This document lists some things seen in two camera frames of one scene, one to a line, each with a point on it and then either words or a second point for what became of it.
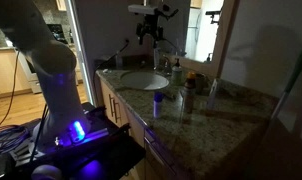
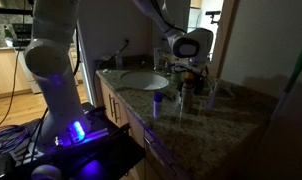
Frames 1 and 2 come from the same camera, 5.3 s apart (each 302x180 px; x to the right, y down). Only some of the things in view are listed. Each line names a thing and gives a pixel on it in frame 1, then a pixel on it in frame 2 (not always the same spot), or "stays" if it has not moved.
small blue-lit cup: [158, 96] stays
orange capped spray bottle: [189, 92] stays
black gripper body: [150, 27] -> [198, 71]
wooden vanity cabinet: [154, 165] stays
